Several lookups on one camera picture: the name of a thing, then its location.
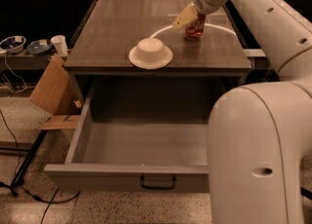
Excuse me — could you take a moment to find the grey cabinet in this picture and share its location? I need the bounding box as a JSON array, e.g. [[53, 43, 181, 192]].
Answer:
[[64, 0, 252, 100]]

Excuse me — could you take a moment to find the black drawer handle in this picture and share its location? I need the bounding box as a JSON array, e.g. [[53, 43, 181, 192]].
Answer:
[[140, 176, 176, 191]]

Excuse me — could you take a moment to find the brown cardboard box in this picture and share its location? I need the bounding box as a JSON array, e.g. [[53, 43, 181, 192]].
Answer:
[[29, 55, 81, 131]]

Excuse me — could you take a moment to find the blue bowl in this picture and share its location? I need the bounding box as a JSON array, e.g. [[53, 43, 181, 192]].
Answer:
[[0, 35, 26, 55], [26, 39, 52, 56]]

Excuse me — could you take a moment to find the red coke can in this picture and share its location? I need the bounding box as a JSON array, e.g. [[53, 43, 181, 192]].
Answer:
[[185, 14, 206, 39]]

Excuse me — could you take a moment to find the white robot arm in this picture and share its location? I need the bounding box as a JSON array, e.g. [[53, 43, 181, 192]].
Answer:
[[192, 0, 312, 224]]

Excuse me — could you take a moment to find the open grey top drawer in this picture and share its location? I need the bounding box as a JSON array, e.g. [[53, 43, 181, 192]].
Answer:
[[44, 81, 228, 194]]

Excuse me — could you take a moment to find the black floor cable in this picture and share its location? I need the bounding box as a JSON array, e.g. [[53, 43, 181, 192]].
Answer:
[[0, 109, 82, 224]]

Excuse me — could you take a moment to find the white upside-down bowl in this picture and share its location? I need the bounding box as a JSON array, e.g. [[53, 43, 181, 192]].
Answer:
[[129, 38, 173, 69]]

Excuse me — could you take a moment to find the grey side shelf left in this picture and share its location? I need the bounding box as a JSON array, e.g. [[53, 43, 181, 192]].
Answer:
[[0, 51, 57, 70]]

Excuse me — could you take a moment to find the white paper cup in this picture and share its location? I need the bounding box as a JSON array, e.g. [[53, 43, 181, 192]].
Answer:
[[51, 35, 68, 56]]

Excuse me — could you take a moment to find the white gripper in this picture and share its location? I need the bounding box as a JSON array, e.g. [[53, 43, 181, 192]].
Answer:
[[173, 0, 227, 30]]

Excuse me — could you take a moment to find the blue bowl right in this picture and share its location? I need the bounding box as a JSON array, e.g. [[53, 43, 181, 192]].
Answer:
[[26, 39, 52, 56]]

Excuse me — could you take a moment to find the black stand leg left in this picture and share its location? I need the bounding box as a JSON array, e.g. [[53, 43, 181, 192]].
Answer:
[[11, 131, 47, 189]]

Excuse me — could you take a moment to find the blue bowl left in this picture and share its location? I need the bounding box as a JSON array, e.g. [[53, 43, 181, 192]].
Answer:
[[0, 35, 26, 55]]

